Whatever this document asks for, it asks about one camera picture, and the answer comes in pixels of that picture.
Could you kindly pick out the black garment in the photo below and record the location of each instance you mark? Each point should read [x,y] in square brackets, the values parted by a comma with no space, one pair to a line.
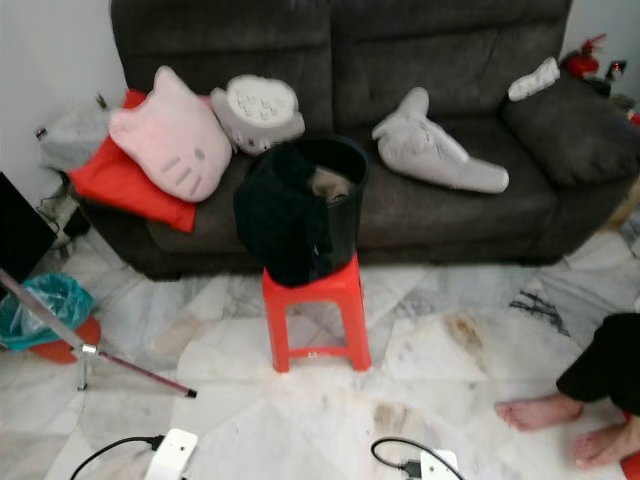
[280,215]

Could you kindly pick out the red bin with green bag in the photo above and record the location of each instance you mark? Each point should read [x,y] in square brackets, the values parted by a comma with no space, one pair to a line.
[45,312]

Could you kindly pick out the white lace covered side table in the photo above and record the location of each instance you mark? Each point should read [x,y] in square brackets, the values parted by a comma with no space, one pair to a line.
[78,135]

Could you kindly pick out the red cushion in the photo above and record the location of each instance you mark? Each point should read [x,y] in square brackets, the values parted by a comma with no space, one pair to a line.
[120,185]

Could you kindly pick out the silver clothes rack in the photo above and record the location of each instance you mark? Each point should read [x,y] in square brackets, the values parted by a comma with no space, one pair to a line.
[140,372]

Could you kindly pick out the pink cat cushion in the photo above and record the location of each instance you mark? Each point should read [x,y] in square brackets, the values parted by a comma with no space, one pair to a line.
[170,145]

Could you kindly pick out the grey white paw plush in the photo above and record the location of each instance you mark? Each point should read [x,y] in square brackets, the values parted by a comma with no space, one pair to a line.
[257,112]

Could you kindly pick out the red plastic stool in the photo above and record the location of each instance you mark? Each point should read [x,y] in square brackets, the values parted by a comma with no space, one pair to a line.
[315,287]

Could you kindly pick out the light grey long plush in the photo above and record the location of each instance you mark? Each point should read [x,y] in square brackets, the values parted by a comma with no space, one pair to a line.
[430,150]

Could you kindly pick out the dark grey sofa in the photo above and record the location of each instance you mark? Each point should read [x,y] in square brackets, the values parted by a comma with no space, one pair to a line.
[440,55]

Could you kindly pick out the small white patterned cloth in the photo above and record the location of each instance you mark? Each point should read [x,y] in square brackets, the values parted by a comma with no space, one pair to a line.
[534,80]

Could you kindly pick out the person's bare foot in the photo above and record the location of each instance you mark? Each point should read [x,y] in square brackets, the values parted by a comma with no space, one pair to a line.
[540,412]
[608,445]

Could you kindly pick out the person's black trouser leg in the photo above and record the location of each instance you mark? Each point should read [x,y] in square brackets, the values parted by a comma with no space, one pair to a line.
[605,365]

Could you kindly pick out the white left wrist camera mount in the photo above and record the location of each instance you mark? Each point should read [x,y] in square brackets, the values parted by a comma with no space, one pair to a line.
[172,455]

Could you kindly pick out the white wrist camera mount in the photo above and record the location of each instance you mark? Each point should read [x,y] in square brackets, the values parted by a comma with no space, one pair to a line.
[172,455]
[440,466]

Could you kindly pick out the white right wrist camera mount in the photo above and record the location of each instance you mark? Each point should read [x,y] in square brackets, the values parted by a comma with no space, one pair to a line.
[440,466]

